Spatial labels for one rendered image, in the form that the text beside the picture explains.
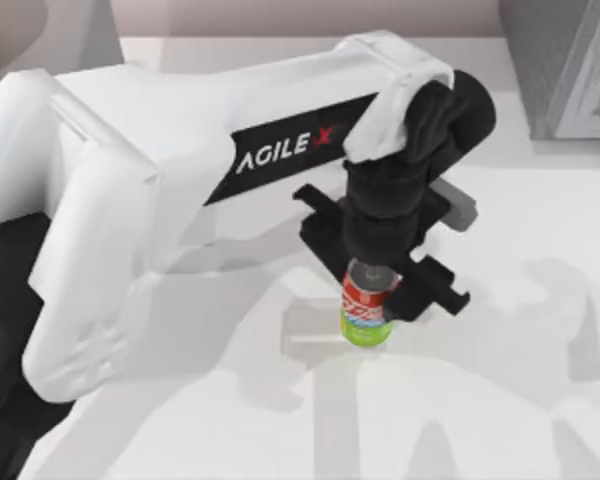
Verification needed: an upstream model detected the pale grey rounded box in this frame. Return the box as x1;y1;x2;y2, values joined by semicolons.
432;178;479;232

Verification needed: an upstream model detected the red white and green can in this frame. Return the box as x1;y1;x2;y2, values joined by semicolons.
338;259;404;350

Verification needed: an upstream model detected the grey cabinet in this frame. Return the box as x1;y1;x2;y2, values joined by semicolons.
499;0;600;142

